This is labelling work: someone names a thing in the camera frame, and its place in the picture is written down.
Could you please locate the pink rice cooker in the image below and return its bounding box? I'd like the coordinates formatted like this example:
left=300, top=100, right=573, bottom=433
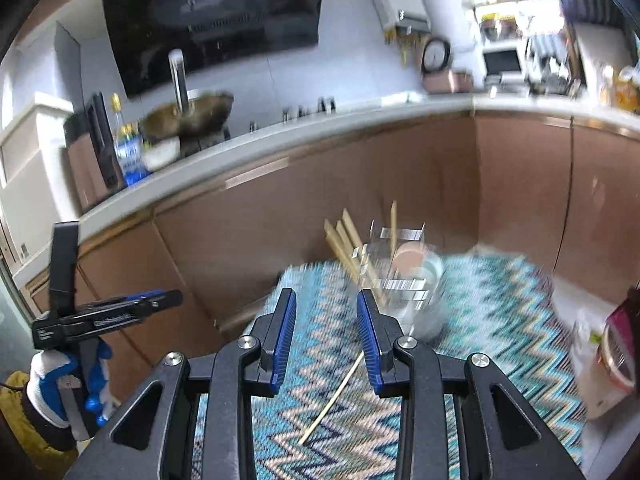
left=418, top=37, right=476, bottom=96

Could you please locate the white appliance box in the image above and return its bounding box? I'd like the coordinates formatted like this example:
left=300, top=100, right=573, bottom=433
left=1, top=92, right=81, bottom=266

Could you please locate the brass wok with handle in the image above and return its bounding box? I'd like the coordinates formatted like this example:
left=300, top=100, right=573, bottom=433
left=139, top=49, right=234, bottom=142

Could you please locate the blue label bottle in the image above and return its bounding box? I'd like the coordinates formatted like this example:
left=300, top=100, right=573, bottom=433
left=110, top=93, right=149, bottom=186

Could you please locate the grey hanging towel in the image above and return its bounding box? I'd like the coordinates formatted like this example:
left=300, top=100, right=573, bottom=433
left=527, top=34, right=568, bottom=73

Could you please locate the yellow detergent bottle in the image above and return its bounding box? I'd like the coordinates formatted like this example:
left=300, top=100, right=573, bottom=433
left=614, top=66, right=639, bottom=114

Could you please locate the gas stove top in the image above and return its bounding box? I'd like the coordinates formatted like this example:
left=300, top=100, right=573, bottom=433
left=180, top=96, right=376, bottom=158

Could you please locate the white water heater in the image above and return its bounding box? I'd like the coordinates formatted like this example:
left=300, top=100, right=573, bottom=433
left=372, top=0, right=432, bottom=34

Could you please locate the zigzag patterned table cloth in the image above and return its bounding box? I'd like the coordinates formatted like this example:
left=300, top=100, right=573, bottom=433
left=231, top=255, right=585, bottom=479

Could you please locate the black range hood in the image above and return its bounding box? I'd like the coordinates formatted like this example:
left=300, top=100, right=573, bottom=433
left=102, top=0, right=321, bottom=96

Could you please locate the bamboo chopstick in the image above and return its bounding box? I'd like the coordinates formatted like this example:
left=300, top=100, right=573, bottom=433
left=298, top=351, right=363, bottom=446
left=342, top=208, right=386, bottom=306
left=335, top=209, right=384, bottom=301
left=323, top=220, right=359, bottom=283

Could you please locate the copper black electric kettle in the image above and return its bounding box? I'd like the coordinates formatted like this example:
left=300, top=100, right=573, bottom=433
left=63, top=92, right=126, bottom=214

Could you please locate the wire utensil holder basket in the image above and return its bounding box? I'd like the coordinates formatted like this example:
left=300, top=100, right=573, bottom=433
left=364, top=222, right=446, bottom=342

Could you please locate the steel pot yellow lid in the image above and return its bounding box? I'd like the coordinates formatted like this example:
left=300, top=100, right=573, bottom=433
left=480, top=13, right=522, bottom=42

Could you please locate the white bowl on counter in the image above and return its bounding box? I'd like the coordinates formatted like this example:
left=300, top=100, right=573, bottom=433
left=141, top=136, right=181, bottom=172

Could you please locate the blue white gloved hand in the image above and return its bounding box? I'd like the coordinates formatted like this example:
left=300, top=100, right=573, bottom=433
left=25, top=339, right=114, bottom=442

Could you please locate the white microwave oven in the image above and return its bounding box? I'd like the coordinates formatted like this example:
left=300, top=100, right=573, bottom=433
left=483, top=47, right=525, bottom=87

